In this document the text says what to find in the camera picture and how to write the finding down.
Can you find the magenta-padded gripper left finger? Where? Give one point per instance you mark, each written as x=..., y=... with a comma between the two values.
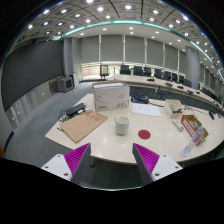
x=77, y=158

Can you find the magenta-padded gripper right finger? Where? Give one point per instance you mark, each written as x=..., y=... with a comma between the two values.
x=146, y=159

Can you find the clear plastic water bottle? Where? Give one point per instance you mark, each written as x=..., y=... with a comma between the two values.
x=193, y=143

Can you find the flat round red coaster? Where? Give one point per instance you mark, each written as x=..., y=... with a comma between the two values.
x=144, y=134

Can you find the brown paper envelope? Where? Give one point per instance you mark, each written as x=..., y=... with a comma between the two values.
x=83, y=126

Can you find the white ceramic cup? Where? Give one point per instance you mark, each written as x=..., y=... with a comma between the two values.
x=122, y=126

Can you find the white paper sheet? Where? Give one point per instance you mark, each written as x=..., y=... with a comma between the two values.
x=146, y=109

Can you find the orange open cardboard box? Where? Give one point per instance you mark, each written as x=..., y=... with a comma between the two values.
x=190, y=126

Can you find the white paper carton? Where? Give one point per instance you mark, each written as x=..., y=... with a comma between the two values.
x=111, y=98

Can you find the grey boxy monitor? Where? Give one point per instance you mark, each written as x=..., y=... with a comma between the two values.
x=65, y=84

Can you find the long curved conference desk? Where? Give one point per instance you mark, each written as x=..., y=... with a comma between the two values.
x=140, y=80

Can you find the group of black office chairs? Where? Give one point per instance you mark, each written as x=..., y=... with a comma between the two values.
x=138, y=70

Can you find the group of ceiling lights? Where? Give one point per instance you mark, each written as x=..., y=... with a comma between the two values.
x=100, y=9

